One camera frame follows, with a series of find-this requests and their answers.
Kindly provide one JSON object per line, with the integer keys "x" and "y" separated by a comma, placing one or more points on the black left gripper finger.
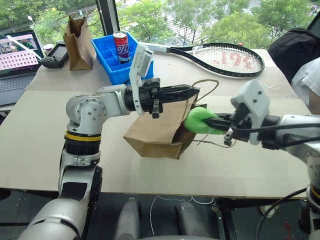
{"x": 177, "y": 97}
{"x": 180, "y": 89}

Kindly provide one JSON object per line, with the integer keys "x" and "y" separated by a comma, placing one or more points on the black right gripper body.
{"x": 241, "y": 122}

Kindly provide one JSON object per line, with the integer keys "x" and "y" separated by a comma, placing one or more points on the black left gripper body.
{"x": 150, "y": 96}

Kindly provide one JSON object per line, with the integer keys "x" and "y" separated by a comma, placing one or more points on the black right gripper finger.
{"x": 225, "y": 116}
{"x": 217, "y": 123}

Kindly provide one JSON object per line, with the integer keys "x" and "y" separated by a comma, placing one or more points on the green plush toy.
{"x": 198, "y": 120}

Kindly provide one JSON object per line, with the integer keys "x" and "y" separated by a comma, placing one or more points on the brown paper bag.
{"x": 77, "y": 47}
{"x": 157, "y": 125}

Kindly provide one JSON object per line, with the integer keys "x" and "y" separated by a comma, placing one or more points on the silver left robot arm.
{"x": 83, "y": 112}

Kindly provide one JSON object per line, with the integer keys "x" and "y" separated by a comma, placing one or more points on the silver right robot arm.
{"x": 297, "y": 125}

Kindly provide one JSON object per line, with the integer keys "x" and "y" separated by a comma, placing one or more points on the brown paper bag standing upright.
{"x": 77, "y": 47}

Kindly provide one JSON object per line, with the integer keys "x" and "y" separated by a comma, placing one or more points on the black and white tennis racket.
{"x": 230, "y": 60}

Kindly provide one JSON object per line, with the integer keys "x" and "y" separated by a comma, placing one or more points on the red and purple soda can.
{"x": 121, "y": 47}

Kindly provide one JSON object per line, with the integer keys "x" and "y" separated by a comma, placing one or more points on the blue plastic divided crate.
{"x": 107, "y": 55}

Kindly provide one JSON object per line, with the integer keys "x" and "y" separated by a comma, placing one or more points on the person in white shirt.
{"x": 308, "y": 77}

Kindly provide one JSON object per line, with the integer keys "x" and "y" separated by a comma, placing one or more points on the black backpack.
{"x": 291, "y": 52}

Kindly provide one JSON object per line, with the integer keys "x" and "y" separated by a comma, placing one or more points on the grey rounded robot leg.
{"x": 128, "y": 220}
{"x": 191, "y": 220}

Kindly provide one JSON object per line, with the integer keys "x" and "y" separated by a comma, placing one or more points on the black handheld controller with screen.
{"x": 56, "y": 56}

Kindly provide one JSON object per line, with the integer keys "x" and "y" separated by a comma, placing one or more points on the small cup with lid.
{"x": 48, "y": 49}

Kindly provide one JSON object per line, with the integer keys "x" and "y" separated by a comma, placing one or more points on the open laptop computer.
{"x": 16, "y": 57}

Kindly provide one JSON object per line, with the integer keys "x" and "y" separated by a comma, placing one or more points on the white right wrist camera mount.
{"x": 255, "y": 100}

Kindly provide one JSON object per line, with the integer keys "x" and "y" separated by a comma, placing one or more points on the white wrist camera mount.
{"x": 141, "y": 62}
{"x": 255, "y": 100}

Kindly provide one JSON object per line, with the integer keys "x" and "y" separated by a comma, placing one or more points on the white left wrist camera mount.
{"x": 141, "y": 62}

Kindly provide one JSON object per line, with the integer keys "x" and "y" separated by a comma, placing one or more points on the black window frame post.
{"x": 107, "y": 15}

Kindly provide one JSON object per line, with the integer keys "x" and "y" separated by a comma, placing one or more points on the black table frame leg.
{"x": 226, "y": 217}

